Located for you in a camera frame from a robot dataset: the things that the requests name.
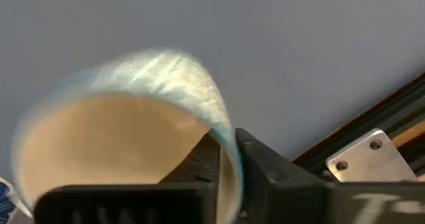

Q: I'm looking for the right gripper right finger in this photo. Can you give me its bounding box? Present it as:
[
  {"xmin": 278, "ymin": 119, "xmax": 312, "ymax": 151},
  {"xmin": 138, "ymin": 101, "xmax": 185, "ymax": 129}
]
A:
[{"xmin": 235, "ymin": 128, "xmax": 425, "ymax": 224}]

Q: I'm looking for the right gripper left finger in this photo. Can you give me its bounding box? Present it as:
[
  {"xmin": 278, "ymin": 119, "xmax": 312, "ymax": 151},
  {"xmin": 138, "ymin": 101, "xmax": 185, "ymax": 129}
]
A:
[{"xmin": 33, "ymin": 132, "xmax": 220, "ymax": 224}]

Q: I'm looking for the metal bracket plate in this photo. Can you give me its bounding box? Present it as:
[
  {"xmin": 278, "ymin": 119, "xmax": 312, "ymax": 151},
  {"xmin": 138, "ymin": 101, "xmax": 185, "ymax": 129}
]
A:
[{"xmin": 325, "ymin": 128, "xmax": 419, "ymax": 184}]

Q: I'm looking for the black table edge rail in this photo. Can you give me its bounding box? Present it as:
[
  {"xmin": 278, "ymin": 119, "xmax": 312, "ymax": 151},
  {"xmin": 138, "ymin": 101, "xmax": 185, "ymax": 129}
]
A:
[{"xmin": 292, "ymin": 71, "xmax": 425, "ymax": 183}]

